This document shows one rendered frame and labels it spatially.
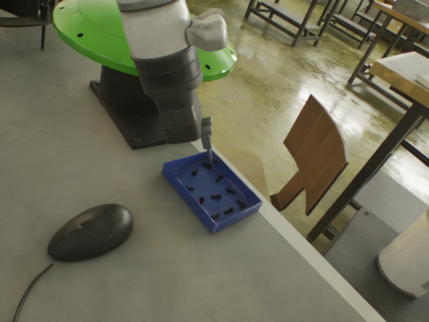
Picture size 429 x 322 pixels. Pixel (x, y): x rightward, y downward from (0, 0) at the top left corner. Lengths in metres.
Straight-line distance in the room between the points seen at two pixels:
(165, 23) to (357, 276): 0.51
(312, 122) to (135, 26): 0.76
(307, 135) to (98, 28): 0.72
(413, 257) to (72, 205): 0.53
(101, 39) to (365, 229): 0.61
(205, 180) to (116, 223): 0.18
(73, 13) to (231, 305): 0.46
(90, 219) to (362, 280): 0.47
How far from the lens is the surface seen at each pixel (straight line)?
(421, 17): 4.51
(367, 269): 0.67
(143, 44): 0.35
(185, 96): 0.38
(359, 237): 0.71
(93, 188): 0.46
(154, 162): 0.52
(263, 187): 1.03
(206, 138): 0.43
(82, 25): 0.51
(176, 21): 0.35
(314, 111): 1.02
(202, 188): 0.50
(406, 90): 1.47
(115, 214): 0.39
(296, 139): 1.07
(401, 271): 0.65
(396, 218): 2.01
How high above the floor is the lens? 1.26
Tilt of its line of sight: 38 degrees down
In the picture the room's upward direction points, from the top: 22 degrees clockwise
